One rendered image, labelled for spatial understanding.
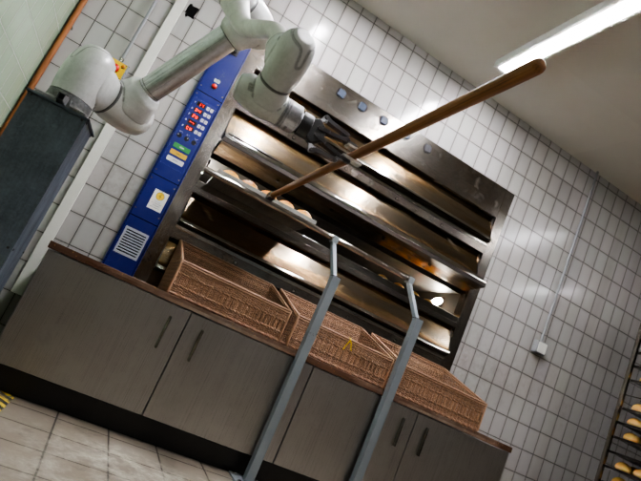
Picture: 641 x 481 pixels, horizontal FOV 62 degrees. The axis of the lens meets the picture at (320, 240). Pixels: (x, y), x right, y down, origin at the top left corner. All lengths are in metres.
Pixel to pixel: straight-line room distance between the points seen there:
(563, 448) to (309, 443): 2.14
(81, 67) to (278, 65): 0.84
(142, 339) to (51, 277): 0.42
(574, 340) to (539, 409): 0.55
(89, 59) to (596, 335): 3.60
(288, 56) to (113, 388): 1.46
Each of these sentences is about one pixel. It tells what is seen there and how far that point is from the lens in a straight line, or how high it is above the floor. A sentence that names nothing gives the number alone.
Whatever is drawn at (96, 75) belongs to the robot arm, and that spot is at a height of 1.16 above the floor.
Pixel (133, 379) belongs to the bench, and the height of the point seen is 0.22.
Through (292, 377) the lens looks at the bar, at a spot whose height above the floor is 0.47.
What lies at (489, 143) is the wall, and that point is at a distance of 3.74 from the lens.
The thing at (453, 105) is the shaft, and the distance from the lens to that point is 1.22.
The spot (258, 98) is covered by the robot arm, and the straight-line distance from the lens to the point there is 1.58.
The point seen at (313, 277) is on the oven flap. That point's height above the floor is 0.99.
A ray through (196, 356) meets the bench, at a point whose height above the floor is 0.39.
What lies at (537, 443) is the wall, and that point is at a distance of 4.04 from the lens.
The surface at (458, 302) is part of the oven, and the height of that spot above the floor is 1.28.
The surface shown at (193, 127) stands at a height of 1.41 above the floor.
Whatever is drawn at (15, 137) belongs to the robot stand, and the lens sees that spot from 2.05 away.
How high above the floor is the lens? 0.56
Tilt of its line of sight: 12 degrees up
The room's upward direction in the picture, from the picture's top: 24 degrees clockwise
